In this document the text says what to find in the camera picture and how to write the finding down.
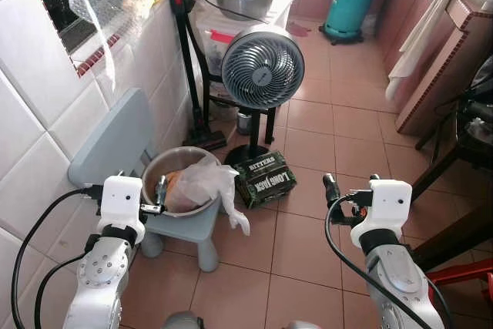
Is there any orange food in bowl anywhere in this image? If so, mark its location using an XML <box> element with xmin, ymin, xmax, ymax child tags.
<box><xmin>165</xmin><ymin>171</ymin><xmax>183</xmax><ymax>200</ymax></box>

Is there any steel bowl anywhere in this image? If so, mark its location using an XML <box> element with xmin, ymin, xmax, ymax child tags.
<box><xmin>141</xmin><ymin>146</ymin><xmax>226</xmax><ymax>218</ymax></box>

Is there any grey-blue plastic child chair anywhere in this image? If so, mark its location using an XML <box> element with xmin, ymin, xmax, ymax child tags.
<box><xmin>67</xmin><ymin>87</ymin><xmax>225</xmax><ymax>273</ymax></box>

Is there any clear white plastic bag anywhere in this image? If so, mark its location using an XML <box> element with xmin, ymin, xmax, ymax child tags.
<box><xmin>171</xmin><ymin>155</ymin><xmax>252</xmax><ymax>237</ymax></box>

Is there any dark green bitters carton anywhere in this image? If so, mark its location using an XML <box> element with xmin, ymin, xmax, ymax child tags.
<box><xmin>230</xmin><ymin>150</ymin><xmax>298</xmax><ymax>209</ymax></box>

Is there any dark wooden table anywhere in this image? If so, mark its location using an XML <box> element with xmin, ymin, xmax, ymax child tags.
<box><xmin>411</xmin><ymin>55</ymin><xmax>493</xmax><ymax>272</ymax></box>

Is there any small metal can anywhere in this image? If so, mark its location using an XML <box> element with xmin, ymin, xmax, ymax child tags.
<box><xmin>236</xmin><ymin>110</ymin><xmax>254</xmax><ymax>136</ymax></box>

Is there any red plastic stool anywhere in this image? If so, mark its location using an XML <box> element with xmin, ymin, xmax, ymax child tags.
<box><xmin>427</xmin><ymin>258</ymin><xmax>493</xmax><ymax>324</ymax></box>

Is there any grey right robot leg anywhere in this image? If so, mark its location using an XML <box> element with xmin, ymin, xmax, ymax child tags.
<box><xmin>280</xmin><ymin>319</ymin><xmax>322</xmax><ymax>329</ymax></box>

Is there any black stick vacuum cleaner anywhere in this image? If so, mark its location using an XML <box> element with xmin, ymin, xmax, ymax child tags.
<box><xmin>165</xmin><ymin>0</ymin><xmax>229</xmax><ymax>152</ymax></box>

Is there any brown tiled kitchen counter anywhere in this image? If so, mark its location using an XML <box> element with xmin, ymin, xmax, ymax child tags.
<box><xmin>376</xmin><ymin>0</ymin><xmax>493</xmax><ymax>139</ymax></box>

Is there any grey round floor fan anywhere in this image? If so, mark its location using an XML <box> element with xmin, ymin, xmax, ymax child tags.
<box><xmin>220</xmin><ymin>24</ymin><xmax>307</xmax><ymax>166</ymax></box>

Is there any white leaning board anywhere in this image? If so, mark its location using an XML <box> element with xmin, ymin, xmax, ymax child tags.
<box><xmin>384</xmin><ymin>0</ymin><xmax>472</xmax><ymax>103</ymax></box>

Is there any white plastic storage box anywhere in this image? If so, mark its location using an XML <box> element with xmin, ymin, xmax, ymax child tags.
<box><xmin>191</xmin><ymin>0</ymin><xmax>297</xmax><ymax>102</ymax></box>

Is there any teal gas cylinder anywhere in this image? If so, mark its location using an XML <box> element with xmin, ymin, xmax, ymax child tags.
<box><xmin>321</xmin><ymin>0</ymin><xmax>380</xmax><ymax>45</ymax></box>

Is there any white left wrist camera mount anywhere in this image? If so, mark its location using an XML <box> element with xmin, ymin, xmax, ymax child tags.
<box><xmin>98</xmin><ymin>176</ymin><xmax>146</xmax><ymax>243</ymax></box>

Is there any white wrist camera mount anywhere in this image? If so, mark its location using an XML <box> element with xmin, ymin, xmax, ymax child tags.
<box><xmin>98</xmin><ymin>176</ymin><xmax>146</xmax><ymax>243</ymax></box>
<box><xmin>350</xmin><ymin>180</ymin><xmax>414</xmax><ymax>250</ymax></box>

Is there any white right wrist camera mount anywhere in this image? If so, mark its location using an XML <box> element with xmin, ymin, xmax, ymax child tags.
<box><xmin>350</xmin><ymin>180</ymin><xmax>414</xmax><ymax>250</ymax></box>

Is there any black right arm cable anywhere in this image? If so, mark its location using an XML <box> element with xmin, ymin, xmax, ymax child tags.
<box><xmin>324</xmin><ymin>194</ymin><xmax>455</xmax><ymax>329</ymax></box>

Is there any long black left arm cable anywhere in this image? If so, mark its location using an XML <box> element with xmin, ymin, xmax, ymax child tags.
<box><xmin>11</xmin><ymin>185</ymin><xmax>104</xmax><ymax>329</ymax></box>

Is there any short black left arm cable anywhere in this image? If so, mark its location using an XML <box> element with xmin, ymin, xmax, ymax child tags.
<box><xmin>34</xmin><ymin>250</ymin><xmax>87</xmax><ymax>329</ymax></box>

